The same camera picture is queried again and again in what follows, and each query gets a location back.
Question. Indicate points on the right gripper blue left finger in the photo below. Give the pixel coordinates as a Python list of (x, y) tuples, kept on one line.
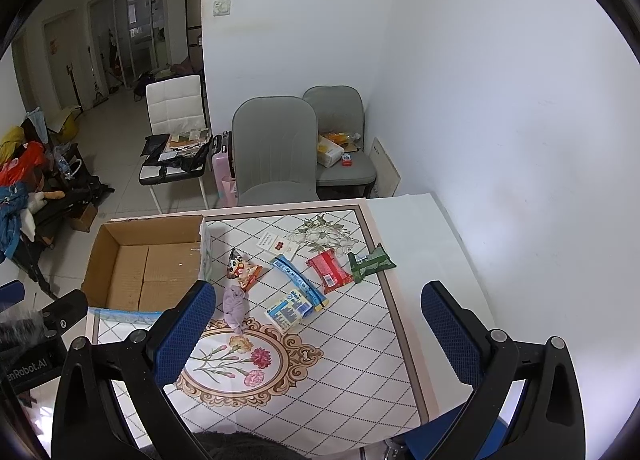
[(88, 422)]

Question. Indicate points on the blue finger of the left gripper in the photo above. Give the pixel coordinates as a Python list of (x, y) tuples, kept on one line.
[(12, 293), (65, 312)]

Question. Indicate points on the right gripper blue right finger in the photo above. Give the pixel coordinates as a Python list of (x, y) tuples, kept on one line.
[(548, 422)]

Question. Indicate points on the purple knitted cloth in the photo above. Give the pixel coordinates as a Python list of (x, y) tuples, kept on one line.
[(233, 307)]

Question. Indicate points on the orange cartoon snack bag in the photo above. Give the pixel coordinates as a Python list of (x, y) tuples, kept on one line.
[(243, 271)]

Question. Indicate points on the white card box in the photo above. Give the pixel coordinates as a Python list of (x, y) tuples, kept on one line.
[(277, 245)]

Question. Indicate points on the yellow blue tissue pack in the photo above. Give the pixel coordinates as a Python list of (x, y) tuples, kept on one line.
[(288, 311)]

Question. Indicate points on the green snack packet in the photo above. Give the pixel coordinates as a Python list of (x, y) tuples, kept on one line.
[(376, 261)]

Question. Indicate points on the long blue snack packet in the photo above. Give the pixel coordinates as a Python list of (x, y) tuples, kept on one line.
[(313, 295)]

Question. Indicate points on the red snack packet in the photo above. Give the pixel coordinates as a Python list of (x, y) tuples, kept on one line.
[(330, 272)]

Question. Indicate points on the brown cardboard box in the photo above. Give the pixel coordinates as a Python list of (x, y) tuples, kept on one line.
[(143, 265)]

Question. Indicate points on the pile of colourful clothes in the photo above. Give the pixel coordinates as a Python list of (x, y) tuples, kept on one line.
[(45, 184)]

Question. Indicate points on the items on white chair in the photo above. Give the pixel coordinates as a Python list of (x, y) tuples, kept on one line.
[(186, 151)]

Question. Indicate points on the white padded chair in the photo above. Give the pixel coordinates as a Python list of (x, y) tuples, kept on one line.
[(175, 105)]

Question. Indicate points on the pink suitcase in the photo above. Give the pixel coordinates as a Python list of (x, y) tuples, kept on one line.
[(222, 166)]

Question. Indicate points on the patterned floral table mat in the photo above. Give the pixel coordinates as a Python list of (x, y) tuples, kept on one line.
[(342, 378)]

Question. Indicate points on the near grey chair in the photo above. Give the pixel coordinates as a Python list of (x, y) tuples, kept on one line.
[(274, 143)]

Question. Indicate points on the grey chair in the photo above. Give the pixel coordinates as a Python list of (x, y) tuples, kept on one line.
[(274, 143), (340, 109)]

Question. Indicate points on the leaning beige panel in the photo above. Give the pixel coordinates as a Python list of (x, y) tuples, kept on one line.
[(387, 176)]

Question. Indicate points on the items on grey chair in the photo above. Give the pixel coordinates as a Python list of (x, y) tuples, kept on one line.
[(332, 146)]

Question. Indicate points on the far grey chair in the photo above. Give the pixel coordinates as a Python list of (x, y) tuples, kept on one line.
[(340, 109)]

